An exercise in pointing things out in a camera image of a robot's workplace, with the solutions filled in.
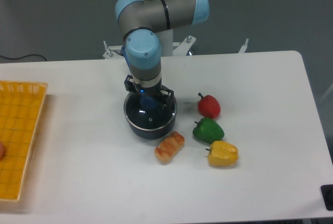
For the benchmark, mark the yellow bell pepper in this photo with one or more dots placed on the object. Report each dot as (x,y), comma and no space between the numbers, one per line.
(222,154)

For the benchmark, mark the black device at table edge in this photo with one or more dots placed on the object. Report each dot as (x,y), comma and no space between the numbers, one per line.
(327,193)

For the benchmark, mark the dark blue saucepan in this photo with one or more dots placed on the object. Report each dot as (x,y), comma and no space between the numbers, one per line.
(155,134)

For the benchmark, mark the green bell pepper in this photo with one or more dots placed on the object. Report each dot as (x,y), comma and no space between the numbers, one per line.
(208,130)

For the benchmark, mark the glass lid with blue knob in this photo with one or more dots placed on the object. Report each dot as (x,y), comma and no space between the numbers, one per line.
(149,117)

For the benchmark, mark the red bell pepper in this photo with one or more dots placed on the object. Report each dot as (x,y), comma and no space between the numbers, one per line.
(208,106)

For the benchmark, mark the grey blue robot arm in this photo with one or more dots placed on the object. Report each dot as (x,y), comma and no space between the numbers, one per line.
(139,22)

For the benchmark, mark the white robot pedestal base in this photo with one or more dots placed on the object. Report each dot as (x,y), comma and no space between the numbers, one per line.
(169,48)

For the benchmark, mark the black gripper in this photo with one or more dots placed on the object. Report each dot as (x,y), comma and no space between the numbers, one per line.
(152,95)

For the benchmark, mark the toasted bread loaf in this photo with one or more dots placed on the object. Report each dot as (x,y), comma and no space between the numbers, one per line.
(169,147)

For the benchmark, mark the yellow woven basket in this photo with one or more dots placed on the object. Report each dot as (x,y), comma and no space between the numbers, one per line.
(21,106)

